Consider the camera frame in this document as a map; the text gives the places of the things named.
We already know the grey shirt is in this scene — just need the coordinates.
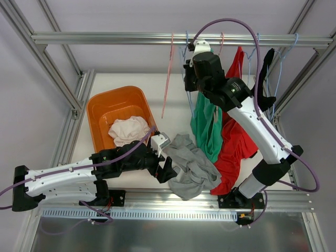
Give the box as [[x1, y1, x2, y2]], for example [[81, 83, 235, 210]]
[[164, 134, 222, 201]]

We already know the pink wire hanger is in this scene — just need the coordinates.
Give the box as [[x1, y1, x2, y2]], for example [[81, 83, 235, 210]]
[[161, 33, 175, 119]]

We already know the white tank top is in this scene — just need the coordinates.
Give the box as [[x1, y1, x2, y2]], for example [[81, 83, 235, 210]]
[[108, 116, 150, 147]]

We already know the blue hanger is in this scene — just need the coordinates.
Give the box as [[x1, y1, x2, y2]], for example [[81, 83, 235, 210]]
[[265, 33, 300, 119], [179, 30, 195, 118], [244, 47, 256, 84]]

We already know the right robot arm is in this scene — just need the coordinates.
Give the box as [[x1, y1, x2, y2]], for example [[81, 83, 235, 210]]
[[183, 51, 303, 208]]

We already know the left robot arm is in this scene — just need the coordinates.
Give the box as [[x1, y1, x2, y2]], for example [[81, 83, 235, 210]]
[[11, 141, 177, 212]]

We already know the blue hanger under red shirt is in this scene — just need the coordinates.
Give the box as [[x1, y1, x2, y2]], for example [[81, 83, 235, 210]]
[[244, 47, 256, 84]]

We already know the blue hanger under black shirt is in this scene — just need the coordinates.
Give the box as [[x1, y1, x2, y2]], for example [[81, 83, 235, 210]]
[[265, 33, 300, 119]]

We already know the green shirt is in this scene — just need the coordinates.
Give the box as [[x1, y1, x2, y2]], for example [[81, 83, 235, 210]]
[[190, 92, 223, 163]]

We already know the orange plastic basket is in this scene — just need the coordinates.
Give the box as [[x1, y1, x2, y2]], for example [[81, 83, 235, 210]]
[[87, 86, 156, 152]]

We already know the red shirt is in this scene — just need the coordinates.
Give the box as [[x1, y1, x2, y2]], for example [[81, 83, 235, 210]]
[[209, 46, 259, 196]]

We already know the black shirt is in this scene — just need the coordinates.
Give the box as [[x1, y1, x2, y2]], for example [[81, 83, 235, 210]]
[[257, 48, 276, 112]]

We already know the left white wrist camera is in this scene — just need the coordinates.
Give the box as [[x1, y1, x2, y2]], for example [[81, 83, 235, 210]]
[[150, 132, 171, 157]]

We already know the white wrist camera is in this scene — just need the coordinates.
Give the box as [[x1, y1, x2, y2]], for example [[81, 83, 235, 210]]
[[150, 132, 171, 157], [188, 39, 213, 67]]

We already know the aluminium front frame rail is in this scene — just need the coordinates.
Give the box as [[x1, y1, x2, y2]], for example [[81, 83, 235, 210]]
[[38, 184, 315, 212]]

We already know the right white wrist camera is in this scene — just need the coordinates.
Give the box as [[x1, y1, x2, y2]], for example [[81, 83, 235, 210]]
[[188, 39, 213, 67]]

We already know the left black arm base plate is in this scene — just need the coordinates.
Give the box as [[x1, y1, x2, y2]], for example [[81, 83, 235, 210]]
[[86, 190, 126, 207]]

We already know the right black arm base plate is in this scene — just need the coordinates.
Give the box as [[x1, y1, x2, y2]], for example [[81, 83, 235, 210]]
[[217, 187, 265, 209]]

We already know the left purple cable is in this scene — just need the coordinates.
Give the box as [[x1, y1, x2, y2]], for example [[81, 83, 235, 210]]
[[0, 125, 158, 225]]

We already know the purple cable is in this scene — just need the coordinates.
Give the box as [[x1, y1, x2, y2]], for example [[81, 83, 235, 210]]
[[0, 125, 158, 225], [193, 18, 320, 192]]

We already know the white slotted cable duct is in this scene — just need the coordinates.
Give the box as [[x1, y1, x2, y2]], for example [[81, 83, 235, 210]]
[[42, 208, 238, 222]]

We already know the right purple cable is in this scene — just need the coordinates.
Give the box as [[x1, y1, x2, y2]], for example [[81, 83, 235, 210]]
[[193, 18, 320, 192]]

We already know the aluminium hanging rail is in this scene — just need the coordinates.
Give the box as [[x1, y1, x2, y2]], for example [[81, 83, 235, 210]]
[[31, 31, 333, 49]]

